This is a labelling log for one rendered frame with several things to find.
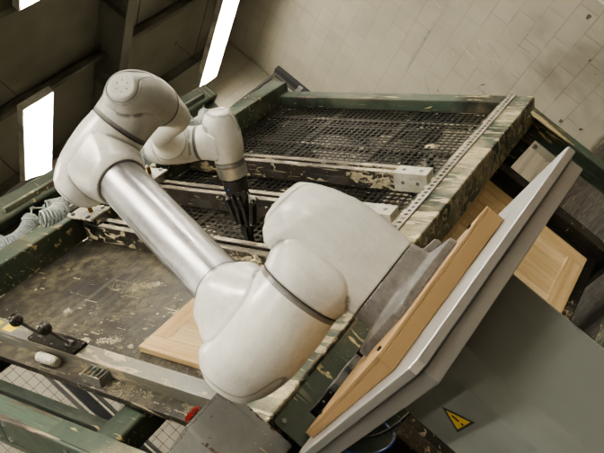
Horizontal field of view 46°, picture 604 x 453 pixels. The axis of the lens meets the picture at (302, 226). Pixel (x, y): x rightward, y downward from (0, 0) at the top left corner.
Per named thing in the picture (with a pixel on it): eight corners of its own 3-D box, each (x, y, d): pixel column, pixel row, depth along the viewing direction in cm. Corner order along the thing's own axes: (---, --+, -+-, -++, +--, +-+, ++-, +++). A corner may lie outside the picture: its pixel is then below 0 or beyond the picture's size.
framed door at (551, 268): (511, 413, 222) (516, 411, 220) (374, 297, 228) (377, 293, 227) (583, 262, 285) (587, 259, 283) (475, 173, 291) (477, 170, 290)
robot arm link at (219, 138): (250, 149, 216) (208, 154, 219) (238, 100, 209) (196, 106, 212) (242, 164, 207) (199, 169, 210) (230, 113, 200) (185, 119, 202)
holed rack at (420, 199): (313, 328, 181) (312, 326, 181) (303, 326, 183) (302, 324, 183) (516, 95, 297) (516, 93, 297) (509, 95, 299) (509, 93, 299)
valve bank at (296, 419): (387, 474, 144) (297, 394, 147) (356, 497, 154) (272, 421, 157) (475, 328, 180) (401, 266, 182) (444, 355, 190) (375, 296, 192)
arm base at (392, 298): (470, 224, 118) (443, 203, 119) (404, 314, 105) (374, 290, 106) (426, 275, 133) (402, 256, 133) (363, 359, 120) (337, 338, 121)
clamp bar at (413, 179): (425, 196, 243) (418, 130, 232) (168, 170, 307) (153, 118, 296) (437, 183, 250) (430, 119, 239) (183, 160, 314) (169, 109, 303)
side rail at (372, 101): (501, 127, 299) (499, 102, 294) (284, 117, 358) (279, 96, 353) (507, 119, 305) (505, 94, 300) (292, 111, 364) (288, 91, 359)
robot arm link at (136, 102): (150, 68, 164) (116, 116, 165) (113, 45, 147) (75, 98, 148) (192, 102, 162) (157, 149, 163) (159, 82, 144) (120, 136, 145)
